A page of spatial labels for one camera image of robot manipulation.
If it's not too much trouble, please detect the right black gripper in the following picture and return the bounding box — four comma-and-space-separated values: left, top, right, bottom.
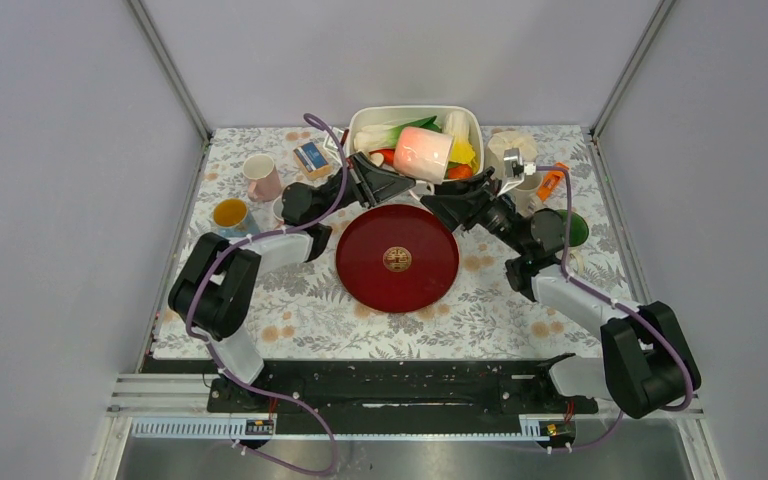
420, 166, 529, 256

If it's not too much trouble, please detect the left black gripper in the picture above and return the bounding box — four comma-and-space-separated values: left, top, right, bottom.
313, 152, 416, 222

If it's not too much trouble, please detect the cream mug blue dragon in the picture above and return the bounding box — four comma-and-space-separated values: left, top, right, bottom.
509, 172, 544, 217

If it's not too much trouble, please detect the pink faceted mug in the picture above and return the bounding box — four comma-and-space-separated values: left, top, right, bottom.
242, 154, 283, 202

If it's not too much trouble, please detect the white mug with rose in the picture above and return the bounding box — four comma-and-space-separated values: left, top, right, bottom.
557, 210, 590, 273

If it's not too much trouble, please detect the blue glazed mug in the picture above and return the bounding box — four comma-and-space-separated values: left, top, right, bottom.
211, 198, 261, 238

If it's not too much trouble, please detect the pink square mug front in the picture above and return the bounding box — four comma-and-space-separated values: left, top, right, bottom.
271, 196, 285, 226

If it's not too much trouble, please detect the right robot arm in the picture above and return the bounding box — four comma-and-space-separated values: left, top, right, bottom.
419, 172, 701, 419

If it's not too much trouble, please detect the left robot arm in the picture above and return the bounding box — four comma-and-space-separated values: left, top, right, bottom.
167, 153, 416, 411

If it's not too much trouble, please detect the toy small orange carrot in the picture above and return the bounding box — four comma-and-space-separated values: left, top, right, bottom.
445, 164, 474, 180

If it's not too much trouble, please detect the toy bok choy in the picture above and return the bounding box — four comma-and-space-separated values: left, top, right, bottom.
352, 116, 442, 153

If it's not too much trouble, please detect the white rectangular dish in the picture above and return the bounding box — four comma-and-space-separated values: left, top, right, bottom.
347, 105, 488, 175

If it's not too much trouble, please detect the yellow sponge blue label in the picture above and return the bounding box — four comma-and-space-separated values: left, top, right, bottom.
293, 142, 332, 181

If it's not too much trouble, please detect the wrapped toilet paper roll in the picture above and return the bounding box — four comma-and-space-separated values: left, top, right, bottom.
484, 131, 538, 179

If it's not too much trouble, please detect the toy napa cabbage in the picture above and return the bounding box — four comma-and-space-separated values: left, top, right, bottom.
442, 111, 476, 165

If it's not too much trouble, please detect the red round tray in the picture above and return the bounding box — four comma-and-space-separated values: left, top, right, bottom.
335, 204, 460, 313

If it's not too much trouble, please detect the floral tablecloth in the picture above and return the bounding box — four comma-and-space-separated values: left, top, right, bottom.
150, 125, 633, 360

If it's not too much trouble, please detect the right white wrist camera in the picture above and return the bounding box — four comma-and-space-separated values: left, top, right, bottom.
498, 148, 537, 195

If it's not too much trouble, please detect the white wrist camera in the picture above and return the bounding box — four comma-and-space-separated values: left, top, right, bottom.
323, 128, 349, 163
498, 148, 537, 195

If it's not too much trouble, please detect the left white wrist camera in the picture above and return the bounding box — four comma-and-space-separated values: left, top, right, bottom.
323, 128, 349, 163

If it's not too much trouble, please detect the left aluminium frame post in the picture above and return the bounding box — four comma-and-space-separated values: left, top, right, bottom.
124, 0, 212, 145

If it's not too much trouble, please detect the aluminium frame post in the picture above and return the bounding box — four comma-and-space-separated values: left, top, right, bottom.
589, 0, 677, 142
124, 0, 212, 145

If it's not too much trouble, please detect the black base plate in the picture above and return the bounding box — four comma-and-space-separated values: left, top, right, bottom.
140, 357, 601, 437

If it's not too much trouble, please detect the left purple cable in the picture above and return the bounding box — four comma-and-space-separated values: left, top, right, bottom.
185, 113, 352, 477

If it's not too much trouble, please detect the white slotted cable duct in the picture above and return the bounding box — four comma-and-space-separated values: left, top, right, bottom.
131, 414, 549, 442

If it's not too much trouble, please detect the right aluminium frame post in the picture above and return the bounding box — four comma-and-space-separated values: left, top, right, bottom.
589, 0, 677, 142

